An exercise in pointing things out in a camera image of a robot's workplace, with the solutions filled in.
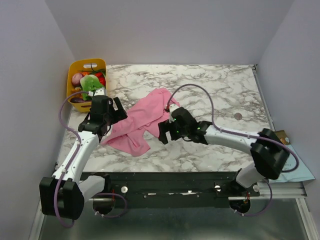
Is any red toy pepper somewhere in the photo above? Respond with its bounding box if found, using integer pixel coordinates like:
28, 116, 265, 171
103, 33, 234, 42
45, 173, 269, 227
94, 71, 106, 86

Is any purple toy onion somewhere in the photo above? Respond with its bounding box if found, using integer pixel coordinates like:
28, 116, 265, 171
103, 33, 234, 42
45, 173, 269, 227
71, 72, 83, 87

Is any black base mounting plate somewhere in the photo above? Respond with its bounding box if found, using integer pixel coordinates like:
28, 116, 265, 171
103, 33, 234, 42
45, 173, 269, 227
80, 172, 260, 209

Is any aluminium frame rail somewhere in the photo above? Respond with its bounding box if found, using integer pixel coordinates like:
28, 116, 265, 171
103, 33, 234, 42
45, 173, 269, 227
228, 181, 308, 201

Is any purple toy eggplant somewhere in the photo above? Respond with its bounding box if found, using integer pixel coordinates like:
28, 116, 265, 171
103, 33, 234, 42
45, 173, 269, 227
70, 97, 86, 104

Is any pink t-shirt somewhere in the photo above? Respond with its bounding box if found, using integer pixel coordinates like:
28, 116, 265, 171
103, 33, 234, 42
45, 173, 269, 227
101, 88, 180, 157

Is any blue snack bag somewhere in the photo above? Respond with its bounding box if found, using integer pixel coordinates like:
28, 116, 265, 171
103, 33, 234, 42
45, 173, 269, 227
269, 130, 315, 183

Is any yellow plastic basket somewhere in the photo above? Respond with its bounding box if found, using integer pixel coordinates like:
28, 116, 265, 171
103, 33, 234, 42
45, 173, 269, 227
66, 58, 108, 113

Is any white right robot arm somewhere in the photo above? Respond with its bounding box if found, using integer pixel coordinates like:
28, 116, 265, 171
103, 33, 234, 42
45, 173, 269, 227
158, 104, 290, 196

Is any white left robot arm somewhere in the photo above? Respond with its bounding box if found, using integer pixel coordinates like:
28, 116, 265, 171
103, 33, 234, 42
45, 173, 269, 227
39, 95, 127, 221

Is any green toy lettuce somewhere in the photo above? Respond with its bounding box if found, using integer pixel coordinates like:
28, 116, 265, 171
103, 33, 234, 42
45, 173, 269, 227
80, 74, 105, 92

